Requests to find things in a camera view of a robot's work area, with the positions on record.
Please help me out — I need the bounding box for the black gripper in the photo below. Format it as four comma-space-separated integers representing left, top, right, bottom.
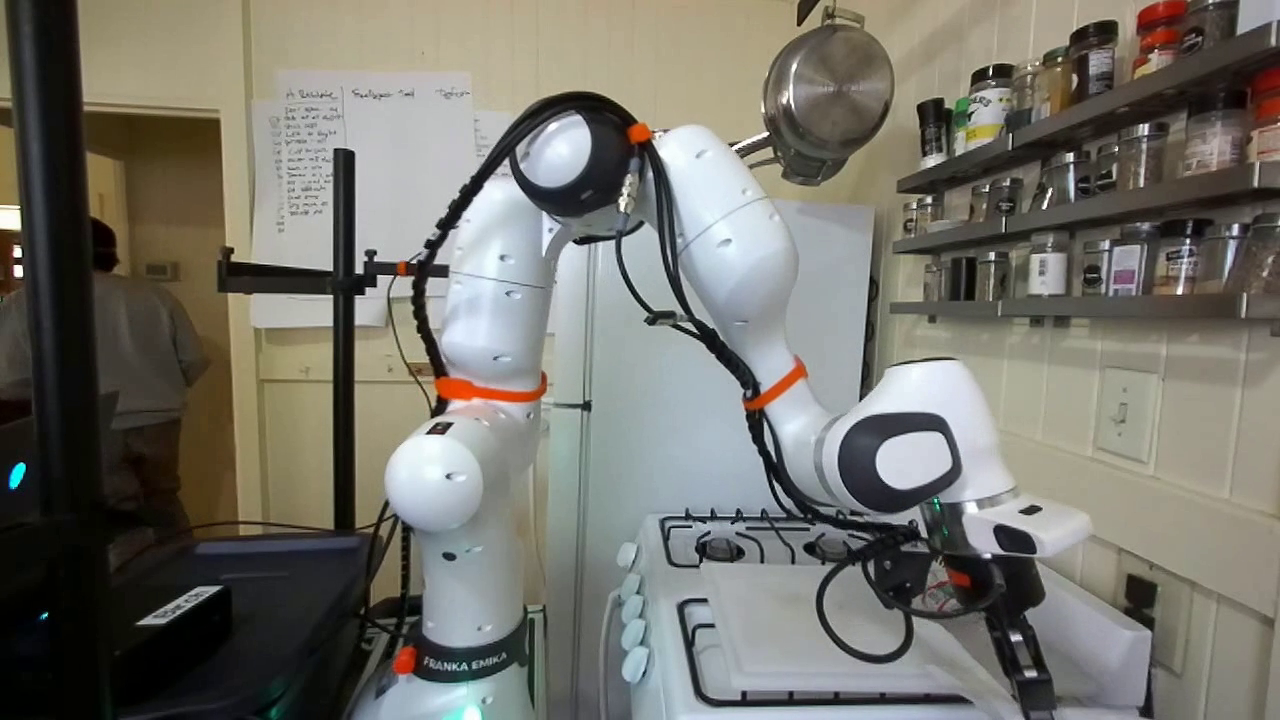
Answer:
874, 537, 1057, 715

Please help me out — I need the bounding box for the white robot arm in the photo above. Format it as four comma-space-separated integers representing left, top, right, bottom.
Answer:
356, 92, 1088, 720

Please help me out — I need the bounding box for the white chopping board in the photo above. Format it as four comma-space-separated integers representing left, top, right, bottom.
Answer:
914, 568, 1152, 720

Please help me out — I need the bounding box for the white gas stove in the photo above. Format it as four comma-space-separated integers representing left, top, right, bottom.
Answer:
598, 517, 981, 720

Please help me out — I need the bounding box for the black stove burner grate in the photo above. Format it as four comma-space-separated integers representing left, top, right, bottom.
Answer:
644, 517, 877, 568

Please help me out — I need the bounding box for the metal spice rack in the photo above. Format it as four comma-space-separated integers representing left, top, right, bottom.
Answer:
891, 24, 1280, 326

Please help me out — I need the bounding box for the white refrigerator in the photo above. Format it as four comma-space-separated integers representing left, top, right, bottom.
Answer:
533, 201, 877, 720

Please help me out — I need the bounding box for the large white-label spice jar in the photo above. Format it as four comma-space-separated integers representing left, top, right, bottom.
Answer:
963, 63, 1017, 147

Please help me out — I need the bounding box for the hanging steel pot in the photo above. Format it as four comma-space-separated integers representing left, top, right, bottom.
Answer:
731, 3, 895, 187

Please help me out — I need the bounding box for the person in grey shirt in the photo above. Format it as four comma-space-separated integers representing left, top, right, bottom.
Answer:
0, 215, 213, 571

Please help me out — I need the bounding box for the wall power outlet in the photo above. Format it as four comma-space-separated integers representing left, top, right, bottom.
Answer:
1122, 557, 1191, 673

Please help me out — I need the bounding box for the white wall switch plate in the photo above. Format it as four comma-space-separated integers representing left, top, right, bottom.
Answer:
1097, 367, 1157, 465

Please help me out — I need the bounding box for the black camera stand pole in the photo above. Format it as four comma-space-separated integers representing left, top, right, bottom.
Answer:
215, 147, 445, 530

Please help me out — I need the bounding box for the paper sheet on wall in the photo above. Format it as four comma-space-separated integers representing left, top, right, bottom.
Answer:
252, 73, 481, 270

